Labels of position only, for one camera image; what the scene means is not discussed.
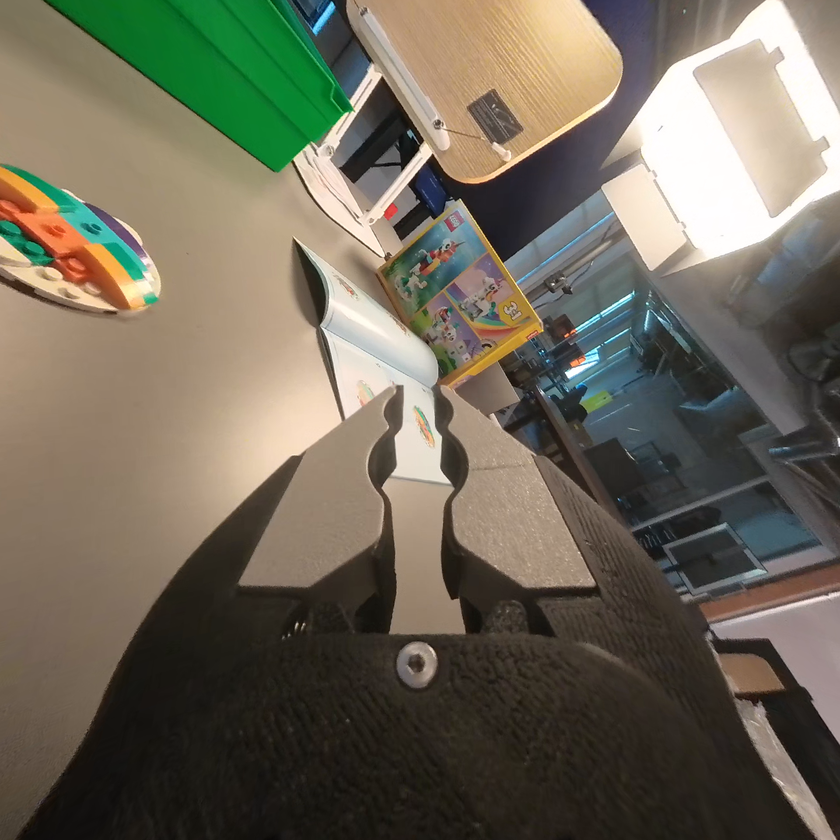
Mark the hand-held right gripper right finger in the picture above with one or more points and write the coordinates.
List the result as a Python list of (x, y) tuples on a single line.
[(518, 518)]

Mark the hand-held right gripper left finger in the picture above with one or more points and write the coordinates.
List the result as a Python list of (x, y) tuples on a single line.
[(315, 505)]

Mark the green plastic bin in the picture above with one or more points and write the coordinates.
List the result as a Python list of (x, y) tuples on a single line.
[(197, 59)]

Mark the lego instruction booklet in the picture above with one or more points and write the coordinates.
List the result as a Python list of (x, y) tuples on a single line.
[(367, 325)]

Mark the yellow lego box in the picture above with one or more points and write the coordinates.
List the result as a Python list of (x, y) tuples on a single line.
[(453, 289)]

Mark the rainbow lego build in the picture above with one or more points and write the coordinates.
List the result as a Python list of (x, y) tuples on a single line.
[(65, 243)]

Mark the white light panel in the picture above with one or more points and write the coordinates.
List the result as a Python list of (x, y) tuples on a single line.
[(735, 131)]

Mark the wooden folding table top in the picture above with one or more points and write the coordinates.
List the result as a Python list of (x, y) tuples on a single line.
[(512, 59)]

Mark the white table frame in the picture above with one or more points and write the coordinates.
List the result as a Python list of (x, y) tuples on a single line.
[(341, 197)]

